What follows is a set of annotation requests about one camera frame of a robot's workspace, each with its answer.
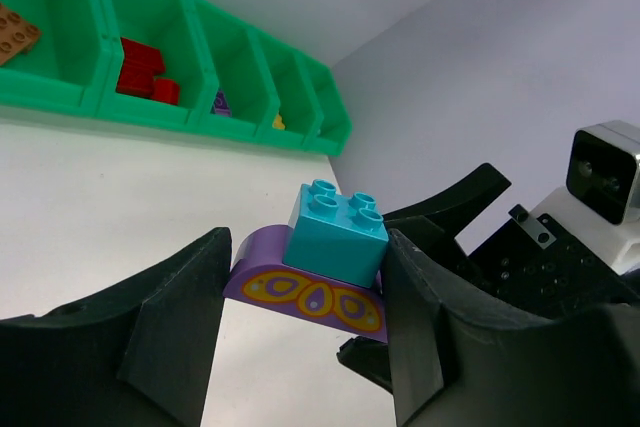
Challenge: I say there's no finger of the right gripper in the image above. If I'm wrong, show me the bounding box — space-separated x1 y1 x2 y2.
336 336 393 394

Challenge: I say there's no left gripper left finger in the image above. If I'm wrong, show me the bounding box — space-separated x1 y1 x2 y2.
1 227 232 426

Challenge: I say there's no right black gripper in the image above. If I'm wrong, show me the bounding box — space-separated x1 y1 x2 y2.
384 163 639 320

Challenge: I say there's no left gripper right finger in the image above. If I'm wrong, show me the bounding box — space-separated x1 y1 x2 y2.
383 231 639 426

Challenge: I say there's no small teal square lego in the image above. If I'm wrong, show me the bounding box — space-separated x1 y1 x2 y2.
283 179 388 288

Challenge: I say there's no purple butterfly arch lego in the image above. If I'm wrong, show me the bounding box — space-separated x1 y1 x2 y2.
223 224 387 343

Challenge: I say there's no yellow half-round lego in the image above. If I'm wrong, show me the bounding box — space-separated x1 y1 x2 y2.
272 114 286 130

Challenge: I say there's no small red lego brick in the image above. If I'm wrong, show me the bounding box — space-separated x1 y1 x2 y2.
151 77 181 106

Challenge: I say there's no brown lego plate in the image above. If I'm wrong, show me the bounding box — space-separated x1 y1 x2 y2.
0 4 42 65

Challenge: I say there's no purple lego piece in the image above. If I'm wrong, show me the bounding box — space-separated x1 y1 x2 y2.
210 89 232 117

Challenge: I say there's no green compartment bin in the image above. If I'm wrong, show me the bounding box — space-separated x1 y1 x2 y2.
1 0 352 156

